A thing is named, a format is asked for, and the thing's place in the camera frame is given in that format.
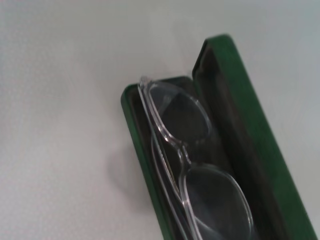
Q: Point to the clear white glasses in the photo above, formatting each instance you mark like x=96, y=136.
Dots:
x=160, y=125

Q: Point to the green glasses case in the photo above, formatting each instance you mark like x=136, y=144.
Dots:
x=250, y=112

